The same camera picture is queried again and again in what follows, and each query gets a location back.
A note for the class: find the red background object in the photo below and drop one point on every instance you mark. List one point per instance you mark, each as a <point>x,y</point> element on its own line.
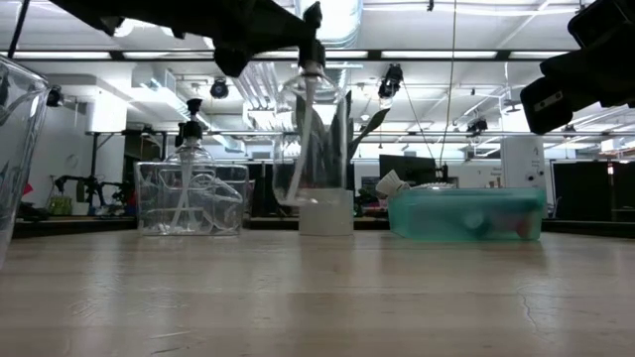
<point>28,189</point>

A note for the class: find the green translucent plastic bin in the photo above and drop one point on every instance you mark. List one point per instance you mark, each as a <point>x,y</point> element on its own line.
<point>446,218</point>

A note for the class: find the clear plastic bin rounded corners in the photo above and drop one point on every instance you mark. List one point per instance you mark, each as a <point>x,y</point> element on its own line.
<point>22,149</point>

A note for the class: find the black ceiling-mounted camera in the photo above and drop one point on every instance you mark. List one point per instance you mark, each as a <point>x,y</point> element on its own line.
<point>392,79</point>
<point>219,89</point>
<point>477,126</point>
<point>54,97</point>

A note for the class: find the black background robot arm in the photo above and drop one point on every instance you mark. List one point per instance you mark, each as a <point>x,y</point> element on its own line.
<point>89,184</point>

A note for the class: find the black partition panel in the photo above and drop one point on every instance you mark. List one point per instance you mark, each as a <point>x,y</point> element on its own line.
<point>585,191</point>

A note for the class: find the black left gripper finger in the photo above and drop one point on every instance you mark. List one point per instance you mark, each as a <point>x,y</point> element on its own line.
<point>278,27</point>

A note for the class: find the green plant in white pot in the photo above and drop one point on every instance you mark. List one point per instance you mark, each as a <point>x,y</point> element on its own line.
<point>327,218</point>

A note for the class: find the white ceiling duct box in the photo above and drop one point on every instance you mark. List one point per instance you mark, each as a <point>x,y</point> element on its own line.
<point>106,114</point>

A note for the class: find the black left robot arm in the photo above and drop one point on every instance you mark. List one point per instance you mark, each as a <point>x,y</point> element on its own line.
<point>149,12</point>

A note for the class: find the black computer monitor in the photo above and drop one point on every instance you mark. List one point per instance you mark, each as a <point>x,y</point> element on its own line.
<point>412,168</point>

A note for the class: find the overhead light bar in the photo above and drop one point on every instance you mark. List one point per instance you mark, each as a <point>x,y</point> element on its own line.
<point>374,54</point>

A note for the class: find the small green object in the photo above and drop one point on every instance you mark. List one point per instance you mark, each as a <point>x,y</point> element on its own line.
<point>59,205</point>

